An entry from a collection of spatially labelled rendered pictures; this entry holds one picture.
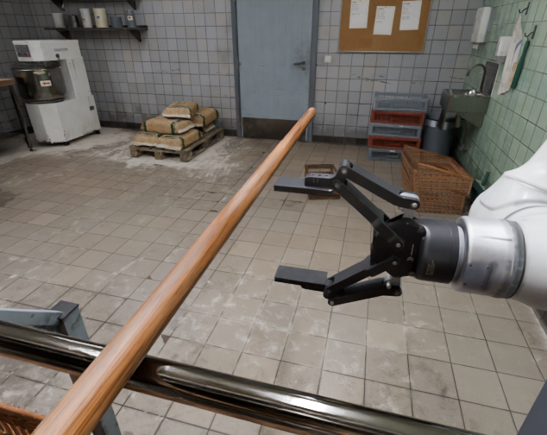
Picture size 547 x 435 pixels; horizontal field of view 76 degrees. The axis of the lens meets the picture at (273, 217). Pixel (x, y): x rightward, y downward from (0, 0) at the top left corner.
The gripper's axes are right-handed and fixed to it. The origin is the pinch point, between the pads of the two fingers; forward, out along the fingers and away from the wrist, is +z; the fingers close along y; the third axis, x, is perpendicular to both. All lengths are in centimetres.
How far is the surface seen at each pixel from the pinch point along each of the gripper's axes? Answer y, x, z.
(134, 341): -1.8, -22.4, 7.2
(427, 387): 119, 79, -49
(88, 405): -1.7, -27.8, 7.0
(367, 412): 1.3, -21.9, -11.1
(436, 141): 92, 404, -94
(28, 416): 45, -8, 51
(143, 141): 95, 337, 253
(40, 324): 21.9, -4.8, 42.6
